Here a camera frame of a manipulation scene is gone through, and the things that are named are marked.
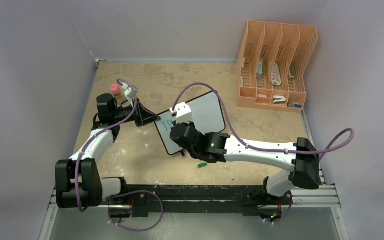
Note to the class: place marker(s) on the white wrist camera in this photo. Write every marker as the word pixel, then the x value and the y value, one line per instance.
pixel 182 114
pixel 129 92

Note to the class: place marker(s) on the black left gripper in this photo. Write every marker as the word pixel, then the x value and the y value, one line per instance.
pixel 147 116

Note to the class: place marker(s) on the white perforated object in organizer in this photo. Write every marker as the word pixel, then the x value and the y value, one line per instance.
pixel 276 76

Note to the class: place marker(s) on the pink lid crayon bottle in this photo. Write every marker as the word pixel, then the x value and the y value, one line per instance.
pixel 116 91

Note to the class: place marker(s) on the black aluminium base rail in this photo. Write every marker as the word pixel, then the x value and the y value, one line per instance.
pixel 248 200

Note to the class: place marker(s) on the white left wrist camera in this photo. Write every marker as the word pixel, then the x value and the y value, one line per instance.
pixel 129 92

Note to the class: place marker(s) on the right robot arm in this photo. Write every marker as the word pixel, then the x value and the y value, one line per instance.
pixel 298 161

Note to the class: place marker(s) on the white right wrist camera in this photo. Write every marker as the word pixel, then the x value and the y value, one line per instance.
pixel 182 114

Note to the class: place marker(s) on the peach plastic file organizer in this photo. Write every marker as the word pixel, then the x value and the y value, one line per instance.
pixel 271 65

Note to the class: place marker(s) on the white stapler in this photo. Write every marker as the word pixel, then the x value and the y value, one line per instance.
pixel 278 99

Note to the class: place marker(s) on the green marker cap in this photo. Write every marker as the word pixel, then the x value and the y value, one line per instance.
pixel 200 165

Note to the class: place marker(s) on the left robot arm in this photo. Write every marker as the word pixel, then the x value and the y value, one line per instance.
pixel 77 180

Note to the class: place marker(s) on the blue small box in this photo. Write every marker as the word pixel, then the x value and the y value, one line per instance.
pixel 294 105

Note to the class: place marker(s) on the white whiteboard black frame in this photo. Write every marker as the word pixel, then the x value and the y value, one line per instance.
pixel 207 115

